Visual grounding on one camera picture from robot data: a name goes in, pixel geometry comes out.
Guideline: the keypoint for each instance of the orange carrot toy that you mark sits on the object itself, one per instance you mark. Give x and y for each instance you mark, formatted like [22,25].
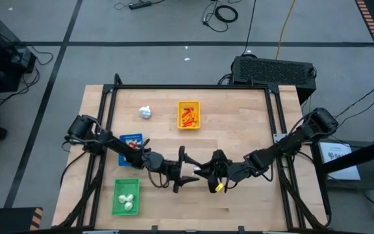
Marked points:
[185,114]

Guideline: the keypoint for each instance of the white printed paper sheet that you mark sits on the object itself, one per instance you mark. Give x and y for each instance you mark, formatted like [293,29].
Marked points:
[339,161]

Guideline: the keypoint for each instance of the large red chili pepper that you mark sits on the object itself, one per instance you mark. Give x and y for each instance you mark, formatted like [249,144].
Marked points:
[189,109]

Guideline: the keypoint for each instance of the small white garlic bulb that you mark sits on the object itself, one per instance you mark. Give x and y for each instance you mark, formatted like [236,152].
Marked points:
[128,205]

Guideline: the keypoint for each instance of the black power strip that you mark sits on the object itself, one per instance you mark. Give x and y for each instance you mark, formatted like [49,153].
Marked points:
[140,5]

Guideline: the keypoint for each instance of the black metal table frame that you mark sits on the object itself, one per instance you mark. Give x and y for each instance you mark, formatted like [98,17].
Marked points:
[190,86]

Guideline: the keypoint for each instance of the red cap mushroom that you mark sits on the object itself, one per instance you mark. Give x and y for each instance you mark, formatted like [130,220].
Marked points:
[132,144]

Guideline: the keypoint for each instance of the green plastic basket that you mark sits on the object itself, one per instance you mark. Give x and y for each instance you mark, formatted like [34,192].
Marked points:
[125,187]

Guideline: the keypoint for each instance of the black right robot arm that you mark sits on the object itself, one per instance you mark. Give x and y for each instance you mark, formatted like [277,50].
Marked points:
[287,143]

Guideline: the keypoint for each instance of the yellow plastic basket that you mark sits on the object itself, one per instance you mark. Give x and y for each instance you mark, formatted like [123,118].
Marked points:
[180,104]

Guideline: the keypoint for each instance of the large white garlic bulb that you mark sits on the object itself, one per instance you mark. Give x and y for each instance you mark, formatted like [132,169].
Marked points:
[145,112]

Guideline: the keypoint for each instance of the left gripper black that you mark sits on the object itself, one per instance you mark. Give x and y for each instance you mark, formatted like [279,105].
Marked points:
[174,170]

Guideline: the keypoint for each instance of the small white mushroom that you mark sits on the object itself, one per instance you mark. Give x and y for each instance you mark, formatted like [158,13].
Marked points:
[126,141]

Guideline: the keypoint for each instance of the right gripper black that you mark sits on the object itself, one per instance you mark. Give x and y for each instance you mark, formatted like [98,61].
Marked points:
[221,170]

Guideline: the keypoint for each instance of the silver mounting plate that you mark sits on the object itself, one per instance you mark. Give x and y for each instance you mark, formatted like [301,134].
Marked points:
[277,137]

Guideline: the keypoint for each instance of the orange carrot piece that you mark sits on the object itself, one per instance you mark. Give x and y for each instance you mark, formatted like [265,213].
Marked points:
[193,115]

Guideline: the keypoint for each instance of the dark grey side table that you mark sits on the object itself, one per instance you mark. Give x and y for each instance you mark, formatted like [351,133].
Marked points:
[372,183]

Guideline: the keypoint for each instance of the yellow orange chili pepper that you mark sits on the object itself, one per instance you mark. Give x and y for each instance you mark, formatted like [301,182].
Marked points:
[195,124]

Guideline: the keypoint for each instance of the black mesh computer case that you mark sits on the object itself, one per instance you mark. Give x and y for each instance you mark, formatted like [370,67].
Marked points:
[273,73]

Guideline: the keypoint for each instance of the black equipment rack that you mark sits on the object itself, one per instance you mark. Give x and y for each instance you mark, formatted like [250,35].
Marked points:
[2,55]

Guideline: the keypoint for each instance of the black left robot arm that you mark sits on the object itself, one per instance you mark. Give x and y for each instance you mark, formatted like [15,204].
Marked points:
[119,146]

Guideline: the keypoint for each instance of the blue plastic basket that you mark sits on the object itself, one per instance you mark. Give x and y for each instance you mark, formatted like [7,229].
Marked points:
[122,161]

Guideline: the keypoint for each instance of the black metal stand beam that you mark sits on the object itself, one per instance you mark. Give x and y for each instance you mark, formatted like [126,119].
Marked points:
[359,156]

